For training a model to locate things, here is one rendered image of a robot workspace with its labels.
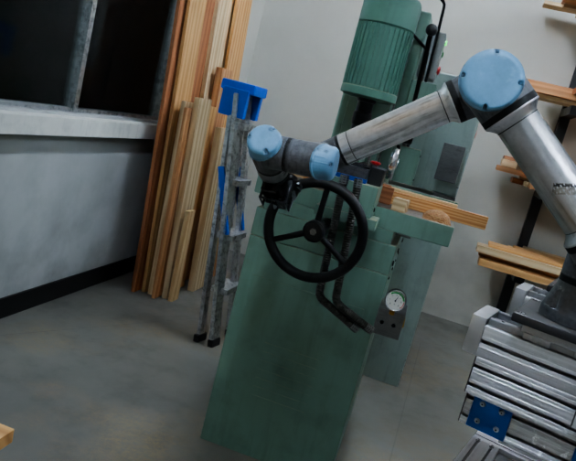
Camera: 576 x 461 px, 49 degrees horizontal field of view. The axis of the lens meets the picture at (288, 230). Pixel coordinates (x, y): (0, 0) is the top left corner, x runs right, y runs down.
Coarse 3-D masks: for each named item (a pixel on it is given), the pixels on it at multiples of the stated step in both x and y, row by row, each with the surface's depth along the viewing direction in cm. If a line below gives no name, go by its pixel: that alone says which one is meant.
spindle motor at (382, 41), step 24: (384, 0) 184; (408, 0) 184; (360, 24) 190; (384, 24) 185; (408, 24) 186; (360, 48) 189; (384, 48) 186; (408, 48) 191; (360, 72) 189; (384, 72) 187; (360, 96) 191; (384, 96) 189
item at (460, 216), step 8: (392, 200) 199; (416, 200) 197; (424, 200) 196; (408, 208) 198; (416, 208) 197; (424, 208) 197; (432, 208) 196; (440, 208) 195; (448, 208) 195; (456, 216) 195; (464, 216) 194; (472, 216) 194; (480, 216) 193; (464, 224) 194; (472, 224) 194; (480, 224) 193
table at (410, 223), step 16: (304, 192) 189; (320, 192) 188; (384, 208) 184; (368, 224) 176; (384, 224) 185; (400, 224) 184; (416, 224) 183; (432, 224) 181; (432, 240) 182; (448, 240) 181
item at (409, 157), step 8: (400, 152) 212; (408, 152) 211; (416, 152) 210; (400, 160) 212; (408, 160) 211; (416, 160) 211; (400, 168) 212; (408, 168) 212; (416, 168) 213; (400, 176) 213; (408, 176) 212; (408, 184) 213
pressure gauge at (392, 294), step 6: (396, 288) 182; (390, 294) 181; (396, 294) 180; (402, 294) 180; (384, 300) 181; (390, 300) 181; (396, 300) 181; (402, 300) 180; (390, 306) 181; (396, 306) 181; (402, 306) 180; (390, 312) 183
